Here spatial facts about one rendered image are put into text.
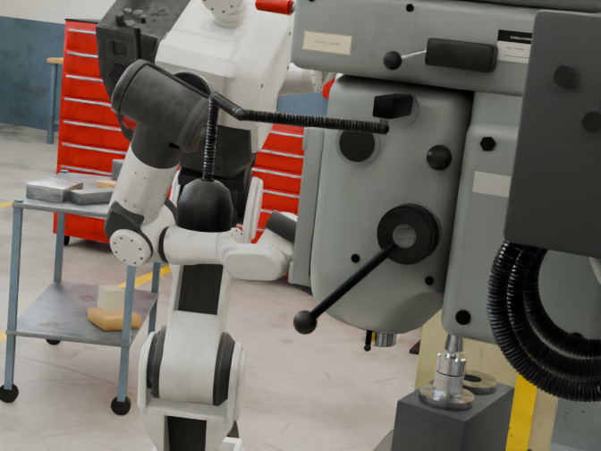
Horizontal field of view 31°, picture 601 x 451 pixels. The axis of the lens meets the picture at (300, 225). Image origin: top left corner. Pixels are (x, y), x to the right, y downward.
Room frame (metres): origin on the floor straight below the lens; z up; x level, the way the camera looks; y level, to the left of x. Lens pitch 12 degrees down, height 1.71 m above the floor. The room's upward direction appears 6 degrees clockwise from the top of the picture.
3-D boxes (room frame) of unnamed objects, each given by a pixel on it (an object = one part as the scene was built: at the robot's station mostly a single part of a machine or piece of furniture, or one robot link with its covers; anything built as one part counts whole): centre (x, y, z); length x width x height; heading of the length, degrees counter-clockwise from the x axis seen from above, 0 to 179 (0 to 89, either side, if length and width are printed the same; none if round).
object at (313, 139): (1.41, -0.02, 1.45); 0.04 x 0.04 x 0.21; 70
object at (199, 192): (1.35, 0.12, 1.45); 0.07 x 0.07 x 0.06
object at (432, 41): (1.22, -0.13, 1.66); 0.12 x 0.04 x 0.04; 70
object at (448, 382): (1.66, -0.27, 1.14); 0.05 x 0.05 x 0.06
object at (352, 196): (1.37, -0.12, 1.47); 0.21 x 0.19 x 0.32; 160
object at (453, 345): (1.66, -0.27, 1.24); 0.03 x 0.03 x 0.11
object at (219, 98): (1.27, 0.10, 1.58); 0.17 x 0.01 x 0.01; 15
